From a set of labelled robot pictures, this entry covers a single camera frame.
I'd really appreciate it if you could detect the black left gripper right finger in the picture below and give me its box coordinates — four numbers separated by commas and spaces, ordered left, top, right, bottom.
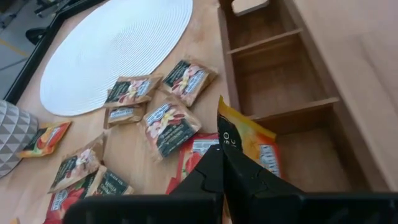
222, 142, 398, 224

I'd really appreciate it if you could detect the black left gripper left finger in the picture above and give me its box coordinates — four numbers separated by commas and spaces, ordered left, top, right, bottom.
63, 144, 225, 224

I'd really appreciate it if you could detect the tan vanilla tea packet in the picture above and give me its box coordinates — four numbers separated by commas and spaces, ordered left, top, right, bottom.
103, 73, 164, 109
84, 166, 136, 198
47, 133, 109, 194
103, 103, 147, 130
139, 95, 203, 162
162, 58, 219, 108

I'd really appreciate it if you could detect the wooden tea organizer box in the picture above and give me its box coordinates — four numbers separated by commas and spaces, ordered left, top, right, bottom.
217, 0, 398, 193

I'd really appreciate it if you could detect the red strawberry tea packet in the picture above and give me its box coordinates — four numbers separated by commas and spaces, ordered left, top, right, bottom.
42, 172, 98, 224
165, 133, 220, 195

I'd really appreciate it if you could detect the white round placemat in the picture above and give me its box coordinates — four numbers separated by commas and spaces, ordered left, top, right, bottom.
39, 0, 194, 117

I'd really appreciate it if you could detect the succulent in white patterned pot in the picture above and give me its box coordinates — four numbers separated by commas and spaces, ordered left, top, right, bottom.
0, 99, 39, 179

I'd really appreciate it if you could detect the black table frame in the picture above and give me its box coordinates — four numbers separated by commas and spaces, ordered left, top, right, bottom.
2, 0, 105, 105

